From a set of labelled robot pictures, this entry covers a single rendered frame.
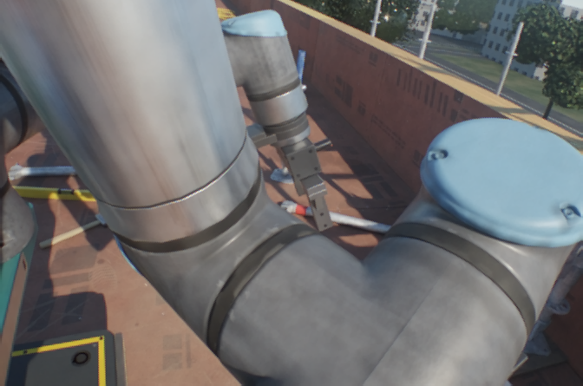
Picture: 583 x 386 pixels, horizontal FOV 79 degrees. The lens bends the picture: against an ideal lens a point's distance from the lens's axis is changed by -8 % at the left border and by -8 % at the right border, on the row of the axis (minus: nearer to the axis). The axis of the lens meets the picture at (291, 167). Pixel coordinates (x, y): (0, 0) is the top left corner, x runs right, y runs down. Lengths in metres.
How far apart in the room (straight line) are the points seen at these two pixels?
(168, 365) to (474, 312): 1.24
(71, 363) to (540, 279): 0.95
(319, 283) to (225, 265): 0.05
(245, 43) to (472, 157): 0.41
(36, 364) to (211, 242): 0.89
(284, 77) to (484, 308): 0.46
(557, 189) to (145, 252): 0.20
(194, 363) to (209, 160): 1.23
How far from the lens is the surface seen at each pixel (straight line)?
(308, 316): 0.17
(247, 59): 0.57
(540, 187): 0.21
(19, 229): 0.69
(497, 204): 0.19
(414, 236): 0.20
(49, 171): 2.35
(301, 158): 0.59
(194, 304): 0.21
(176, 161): 0.16
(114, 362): 1.01
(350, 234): 1.95
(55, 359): 1.05
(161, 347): 1.41
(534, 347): 1.79
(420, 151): 2.43
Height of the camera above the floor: 1.14
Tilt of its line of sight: 28 degrees down
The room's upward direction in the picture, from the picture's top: 9 degrees clockwise
